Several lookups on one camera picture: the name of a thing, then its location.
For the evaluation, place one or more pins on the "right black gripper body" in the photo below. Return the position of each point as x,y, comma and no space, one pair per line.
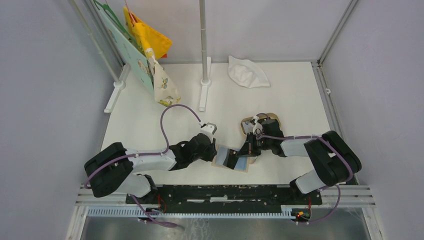
256,145

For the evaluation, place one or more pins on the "white left rack foot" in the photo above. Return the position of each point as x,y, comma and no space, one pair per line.
118,87

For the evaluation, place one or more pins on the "grey vertical pole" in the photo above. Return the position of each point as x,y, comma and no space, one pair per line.
202,12

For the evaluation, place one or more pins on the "teal printed hanging cloth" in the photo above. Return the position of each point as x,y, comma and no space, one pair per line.
126,45

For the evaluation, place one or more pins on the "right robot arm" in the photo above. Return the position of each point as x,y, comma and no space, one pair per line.
333,160

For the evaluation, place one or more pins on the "white pole base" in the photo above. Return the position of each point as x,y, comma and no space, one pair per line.
204,89

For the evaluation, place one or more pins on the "white crumpled cloth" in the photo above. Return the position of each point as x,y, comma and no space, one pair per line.
247,73

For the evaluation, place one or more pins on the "beige card holder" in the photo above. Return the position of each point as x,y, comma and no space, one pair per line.
243,162

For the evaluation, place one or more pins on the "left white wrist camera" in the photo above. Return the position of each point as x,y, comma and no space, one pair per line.
208,129

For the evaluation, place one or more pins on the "black VIP card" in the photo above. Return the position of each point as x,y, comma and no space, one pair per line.
230,160

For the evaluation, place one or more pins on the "white printed hanging cloth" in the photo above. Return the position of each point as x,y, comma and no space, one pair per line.
165,90

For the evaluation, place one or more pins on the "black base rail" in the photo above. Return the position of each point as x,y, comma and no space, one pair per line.
227,199

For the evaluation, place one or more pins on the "beige oval tray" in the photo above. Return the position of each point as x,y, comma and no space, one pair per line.
262,116

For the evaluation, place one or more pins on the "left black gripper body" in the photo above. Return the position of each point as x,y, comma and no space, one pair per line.
207,154

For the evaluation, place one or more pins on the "yellow hanging cloth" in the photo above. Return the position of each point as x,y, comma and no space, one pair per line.
152,43

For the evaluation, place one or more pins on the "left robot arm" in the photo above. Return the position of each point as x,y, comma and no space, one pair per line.
119,170

